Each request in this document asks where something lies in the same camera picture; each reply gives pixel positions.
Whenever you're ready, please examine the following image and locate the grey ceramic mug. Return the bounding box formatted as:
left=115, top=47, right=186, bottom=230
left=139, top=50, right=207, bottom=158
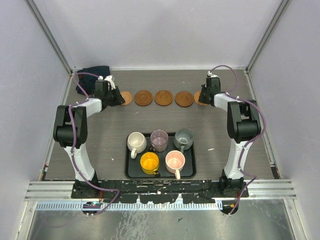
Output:
left=173, top=128, right=194, bottom=153

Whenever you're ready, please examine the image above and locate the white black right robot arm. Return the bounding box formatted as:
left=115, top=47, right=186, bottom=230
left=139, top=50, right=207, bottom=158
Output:
left=198, top=73, right=263, bottom=197

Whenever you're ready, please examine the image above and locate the dark blue folded cloth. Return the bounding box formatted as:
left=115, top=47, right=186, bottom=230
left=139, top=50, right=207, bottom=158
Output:
left=77, top=65, right=111, bottom=96

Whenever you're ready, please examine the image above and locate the woven rattan coaster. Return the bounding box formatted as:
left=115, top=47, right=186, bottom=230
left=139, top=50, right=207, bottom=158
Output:
left=193, top=90, right=208, bottom=106
left=120, top=91, right=133, bottom=106

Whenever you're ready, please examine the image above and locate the yellow mug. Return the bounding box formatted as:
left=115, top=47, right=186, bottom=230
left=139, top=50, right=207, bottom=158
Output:
left=140, top=152, right=161, bottom=177

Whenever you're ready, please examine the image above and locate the pink ceramic mug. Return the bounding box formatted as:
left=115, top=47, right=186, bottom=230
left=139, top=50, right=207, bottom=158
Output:
left=165, top=150, right=186, bottom=180

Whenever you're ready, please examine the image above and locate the black plastic tray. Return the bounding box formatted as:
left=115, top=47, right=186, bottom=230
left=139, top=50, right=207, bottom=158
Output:
left=124, top=132, right=197, bottom=180

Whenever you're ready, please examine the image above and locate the purple glass cup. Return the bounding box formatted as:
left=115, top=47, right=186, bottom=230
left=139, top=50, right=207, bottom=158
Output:
left=150, top=129, right=169, bottom=152

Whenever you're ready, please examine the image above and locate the white ceramic mug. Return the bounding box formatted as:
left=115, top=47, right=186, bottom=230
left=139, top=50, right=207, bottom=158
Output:
left=127, top=132, right=147, bottom=159

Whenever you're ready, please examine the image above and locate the brown wooden coaster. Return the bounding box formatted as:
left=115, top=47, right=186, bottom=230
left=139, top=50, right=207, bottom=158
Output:
left=134, top=90, right=153, bottom=107
left=154, top=90, right=173, bottom=107
left=175, top=91, right=194, bottom=108

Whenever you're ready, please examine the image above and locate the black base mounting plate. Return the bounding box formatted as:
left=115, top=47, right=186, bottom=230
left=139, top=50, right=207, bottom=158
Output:
left=71, top=178, right=250, bottom=205

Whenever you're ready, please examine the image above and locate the white slotted cable duct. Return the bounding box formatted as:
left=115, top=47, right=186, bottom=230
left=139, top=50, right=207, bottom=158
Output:
left=35, top=199, right=223, bottom=212

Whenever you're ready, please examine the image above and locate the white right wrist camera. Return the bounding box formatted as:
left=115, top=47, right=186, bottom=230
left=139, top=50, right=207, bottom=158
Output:
left=206, top=71, right=219, bottom=79

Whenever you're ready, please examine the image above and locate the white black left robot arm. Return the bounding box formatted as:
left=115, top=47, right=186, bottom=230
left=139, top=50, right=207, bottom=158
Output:
left=53, top=75, right=125, bottom=198

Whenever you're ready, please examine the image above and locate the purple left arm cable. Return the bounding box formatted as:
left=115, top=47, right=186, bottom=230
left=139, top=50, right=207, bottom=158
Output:
left=68, top=72, right=121, bottom=217

